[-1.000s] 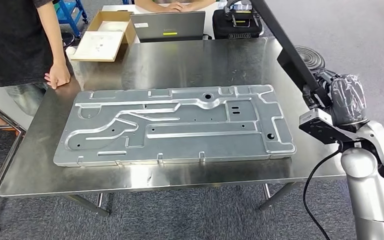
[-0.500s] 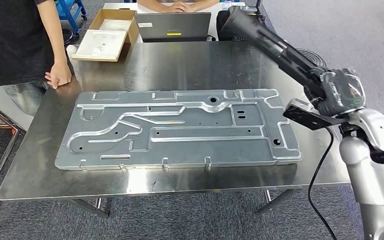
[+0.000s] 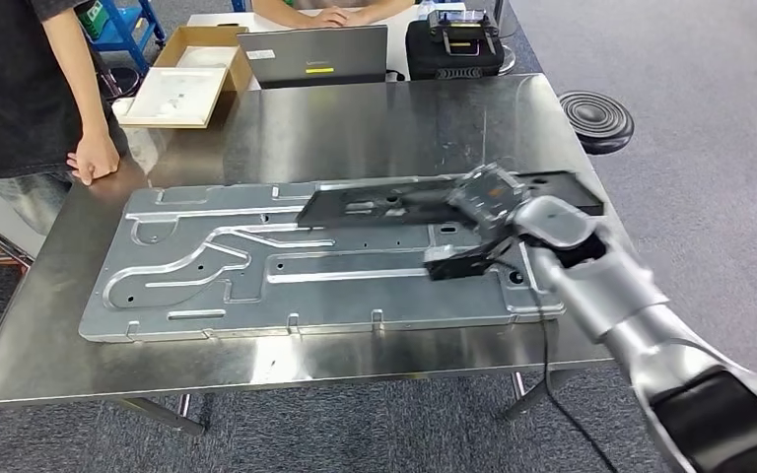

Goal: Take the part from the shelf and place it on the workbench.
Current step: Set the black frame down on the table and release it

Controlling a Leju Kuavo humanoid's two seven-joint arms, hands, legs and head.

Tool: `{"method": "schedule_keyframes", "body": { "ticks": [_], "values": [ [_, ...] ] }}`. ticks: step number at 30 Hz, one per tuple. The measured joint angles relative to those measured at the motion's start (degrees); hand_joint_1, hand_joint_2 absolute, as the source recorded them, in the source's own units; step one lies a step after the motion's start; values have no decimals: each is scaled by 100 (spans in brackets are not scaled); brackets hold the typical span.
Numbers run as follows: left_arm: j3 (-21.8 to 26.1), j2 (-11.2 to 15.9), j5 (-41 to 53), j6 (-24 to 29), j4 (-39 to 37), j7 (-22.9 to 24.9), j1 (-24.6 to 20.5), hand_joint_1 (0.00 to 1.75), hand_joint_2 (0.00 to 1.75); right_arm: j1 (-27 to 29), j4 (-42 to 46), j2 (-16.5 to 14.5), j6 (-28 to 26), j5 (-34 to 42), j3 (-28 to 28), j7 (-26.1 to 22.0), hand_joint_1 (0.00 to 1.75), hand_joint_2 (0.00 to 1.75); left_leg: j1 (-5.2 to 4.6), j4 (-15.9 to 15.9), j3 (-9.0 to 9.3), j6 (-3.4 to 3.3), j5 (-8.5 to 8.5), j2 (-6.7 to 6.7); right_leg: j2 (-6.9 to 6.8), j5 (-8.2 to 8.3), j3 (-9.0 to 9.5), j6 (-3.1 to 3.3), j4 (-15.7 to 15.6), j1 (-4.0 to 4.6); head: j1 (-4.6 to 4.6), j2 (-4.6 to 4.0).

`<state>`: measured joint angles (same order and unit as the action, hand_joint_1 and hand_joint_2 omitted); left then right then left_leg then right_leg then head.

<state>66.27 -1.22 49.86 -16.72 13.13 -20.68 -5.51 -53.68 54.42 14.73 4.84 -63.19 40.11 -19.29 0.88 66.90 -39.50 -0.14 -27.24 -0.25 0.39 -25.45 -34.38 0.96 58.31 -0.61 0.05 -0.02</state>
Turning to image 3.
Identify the person's hand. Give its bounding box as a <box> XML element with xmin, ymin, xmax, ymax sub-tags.
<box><xmin>66</xmin><ymin>129</ymin><xmax>122</xmax><ymax>188</ymax></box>
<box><xmin>303</xmin><ymin>6</ymin><xmax>354</xmax><ymax>30</ymax></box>

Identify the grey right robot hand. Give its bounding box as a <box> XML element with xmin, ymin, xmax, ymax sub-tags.
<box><xmin>447</xmin><ymin>163</ymin><xmax>530</xmax><ymax>239</ymax></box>

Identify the black plastic plate frame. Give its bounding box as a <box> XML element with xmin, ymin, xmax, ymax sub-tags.
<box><xmin>295</xmin><ymin>168</ymin><xmax>606</xmax><ymax>231</ymax></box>

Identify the stainless steel workbench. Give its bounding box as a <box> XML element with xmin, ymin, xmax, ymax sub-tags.
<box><xmin>0</xmin><ymin>73</ymin><xmax>615</xmax><ymax>439</ymax></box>

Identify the grey laptop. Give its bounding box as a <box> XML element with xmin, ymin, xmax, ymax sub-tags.
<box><xmin>236</xmin><ymin>24</ymin><xmax>390</xmax><ymax>91</ymax></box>

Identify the person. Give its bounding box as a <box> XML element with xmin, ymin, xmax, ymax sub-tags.
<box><xmin>0</xmin><ymin>0</ymin><xmax>133</xmax><ymax>237</ymax></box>
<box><xmin>249</xmin><ymin>0</ymin><xmax>420</xmax><ymax>32</ymax></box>

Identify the brown cardboard box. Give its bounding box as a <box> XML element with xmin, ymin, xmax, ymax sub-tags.
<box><xmin>153</xmin><ymin>25</ymin><xmax>254</xmax><ymax>94</ymax></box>

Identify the cardboard tray white insert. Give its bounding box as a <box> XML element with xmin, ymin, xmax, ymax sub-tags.
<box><xmin>115</xmin><ymin>65</ymin><xmax>230</xmax><ymax>130</ymax></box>

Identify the black carry case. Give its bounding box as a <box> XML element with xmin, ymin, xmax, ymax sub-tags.
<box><xmin>405</xmin><ymin>19</ymin><xmax>507</xmax><ymax>82</ymax></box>

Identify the blue metal cart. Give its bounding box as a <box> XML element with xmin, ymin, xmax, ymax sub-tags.
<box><xmin>76</xmin><ymin>0</ymin><xmax>169</xmax><ymax>74</ymax></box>

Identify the black remote controller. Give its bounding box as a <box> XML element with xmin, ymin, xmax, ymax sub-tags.
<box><xmin>426</xmin><ymin>8</ymin><xmax>502</xmax><ymax>58</ymax></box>

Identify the chrome stool pole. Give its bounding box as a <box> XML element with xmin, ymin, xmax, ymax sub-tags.
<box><xmin>492</xmin><ymin>0</ymin><xmax>518</xmax><ymax>75</ymax></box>

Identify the green box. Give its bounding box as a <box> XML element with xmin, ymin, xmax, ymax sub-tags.
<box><xmin>76</xmin><ymin>0</ymin><xmax>106</xmax><ymax>29</ymax></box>

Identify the large grey sheet metal panel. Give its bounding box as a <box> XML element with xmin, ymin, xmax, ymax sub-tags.
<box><xmin>78</xmin><ymin>174</ymin><xmax>567</xmax><ymax>344</ymax></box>

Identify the black cable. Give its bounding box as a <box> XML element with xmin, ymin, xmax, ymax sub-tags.
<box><xmin>490</xmin><ymin>255</ymin><xmax>621</xmax><ymax>473</ymax></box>

